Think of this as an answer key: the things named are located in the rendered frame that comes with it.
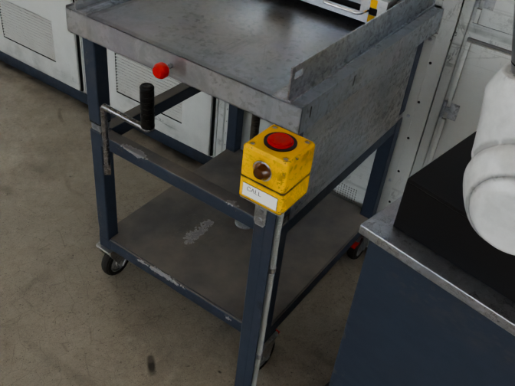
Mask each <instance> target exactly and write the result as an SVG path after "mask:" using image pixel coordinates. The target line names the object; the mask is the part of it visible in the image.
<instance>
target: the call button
mask: <svg viewBox="0 0 515 386"><path fill-rule="evenodd" d="M267 142H268V144H269V145H271V146H273V147H274V148H277V149H288V148H290V147H291V146H293V145H294V140H293V139H292V138H291V137H290V136H289V135H288V134H285V133H282V132H276V133H273V134H271V135H269V136H268V138H267Z"/></svg>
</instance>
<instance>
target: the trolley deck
mask: <svg viewBox="0 0 515 386"><path fill-rule="evenodd" d="M74 8H75V6H74V2H73V3H70V4H68V5H65V9H66V17H67V30H68V31H69V32H71V33H73V34H76V35H78V36H80V37H82V38H85V39H87V40H88V41H92V42H93V43H95V44H98V45H100V46H102V47H105V48H107V49H109V50H111V51H113V52H116V53H118V54H120V55H123V56H124V57H127V58H129V59H131V60H133V61H135V62H137V63H140V64H142V65H144V66H146V67H149V68H151V69H153V66H154V65H155V64H157V63H159V62H163V63H165V64H167V65H168V64H173V68H171V69H169V75H168V77H171V78H173V79H175V80H177V81H180V82H182V83H184V84H186V85H189V86H190V87H193V88H195V89H197V90H200V91H202V92H204V93H207V94H208V95H210V96H213V97H215V98H217V99H219V100H222V101H224V102H226V103H229V104H231V105H232V106H236V107H237V108H239V109H241V110H244V111H246V112H248V113H250V114H253V115H255V116H257V117H259V118H262V119H264V120H266V121H268V122H270V123H273V124H275V125H277V126H279V127H281V128H284V129H286V130H288V131H290V132H293V133H295V134H297V135H300V134H301V133H302V132H304V131H305V130H306V129H308V128H309V127H311V126H312V125H313V124H314V123H316V122H317V121H318V120H320V119H321V118H323V117H324V116H325V115H326V114H328V113H329V112H330V111H332V110H333V109H335V108H336V107H337V106H339V105H340V104H341V103H342V102H343V101H345V100H346V99H348V98H349V97H350V96H352V95H353V94H354V93H355V92H357V91H358V90H360V89H361V88H362V87H364V86H365V85H366V84H367V83H369V82H370V81H371V80H373V79H374V78H376V77H377V76H379V75H380V74H381V73H382V72H383V71H385V70H386V69H388V68H389V67H391V66H392V65H393V64H394V63H395V62H397V61H398V60H400V59H401V58H402V57H404V56H405V55H406V54H407V53H409V52H410V51H412V50H413V49H414V48H416V47H417V46H419V45H420V44H421V43H422V42H423V41H425V40H426V39H428V38H429V37H431V36H432V35H433V34H434V33H435V32H437V31H438V27H439V25H440V21H441V17H442V14H443V11H444V9H439V8H434V7H433V8H431V9H430V10H429V11H427V12H426V13H424V14H423V15H421V16H420V17H418V18H416V19H415V20H414V21H412V22H411V23H409V24H408V25H406V26H405V27H404V28H402V29H400V30H399V31H397V32H396V33H394V34H393V35H392V36H390V37H389V38H387V39H385V40H384V41H383V42H381V43H380V44H378V45H376V46H375V47H374V48H372V49H371V50H369V51H367V52H366V53H364V54H363V55H362V56H360V57H358V58H357V59H356V60H354V61H353V62H352V63H350V64H348V65H347V66H345V67H344V68H343V69H341V70H339V71H338V72H336V73H335V74H334V75H332V76H331V77H329V78H327V79H326V80H324V81H323V82H322V83H320V84H319V85H317V86H316V87H314V88H313V89H312V90H310V91H308V92H307V93H305V94H304V95H303V96H301V97H299V98H298V99H296V100H295V101H293V102H292V103H288V102H285V101H283V100H280V99H278V98H276V97H274V96H272V94H273V93H275V92H277V91H278V90H279V89H281V88H283V87H285V86H286V85H288V84H289V82H290V72H291V68H292V67H293V66H295V65H296V64H299V63H300V62H301V61H303V60H305V59H307V58H308V57H310V56H311V55H313V54H315V53H316V52H318V51H320V50H322V49H323V48H325V47H326V46H328V45H330V44H332V43H333V42H334V41H337V40H338V39H340V38H341V37H343V36H345V35H346V34H348V33H350V32H351V31H353V30H355V29H357V28H358V27H360V26H361V25H364V24H365V22H362V21H358V20H356V19H354V18H350V17H347V16H345V15H341V14H338V13H336V12H334V11H330V10H327V9H325V8H321V7H319V6H316V5H312V4H310V3H307V2H303V1H301V0H131V1H128V2H124V3H122V4H120V5H116V6H113V7H111V8H107V9H105V10H103V11H99V12H96V13H93V14H91V15H88V16H86V15H82V14H81V13H79V12H76V11H74Z"/></svg>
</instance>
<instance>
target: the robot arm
mask: <svg viewBox="0 0 515 386"><path fill-rule="evenodd" d="M463 198H464V207H465V211H466V214H467V218H468V220H469V221H470V224H471V226H472V228H473V229H474V230H475V231H476V232H477V233H478V235H479V236H480V237H482V238H483V239H484V240H485V241H486V242H488V243H489V244H490V245H492V246H493V247H495V248H497V249H498V250H501V251H503V252H505V253H507V254H511V255H514V256H515V0H514V11H513V40H512V54H511V61H510V62H508V63H506V64H505V65H504V66H503V67H502V68H501V69H500V70H499V71H498V72H497V73H496V74H495V75H494V76H493V77H492V78H491V80H490V81H489V82H488V84H487V85H486V87H485V91H484V98H483V103H482V107H481V114H480V119H479V122H478V126H477V132H476V136H475V139H474V144H473V148H472V151H471V160H470V162H469V163H468V164H467V167H466V169H465V171H464V177H463Z"/></svg>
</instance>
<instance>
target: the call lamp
mask: <svg viewBox="0 0 515 386"><path fill-rule="evenodd" d="M253 174H254V177H255V178H256V179H259V180H261V181H263V182H267V181H269V180H270V179H271V178H272V170H271V167H270V166H269V165H268V164H267V163H266V162H265V161H262V160H257V161H256V162H255V163H254V164H253Z"/></svg>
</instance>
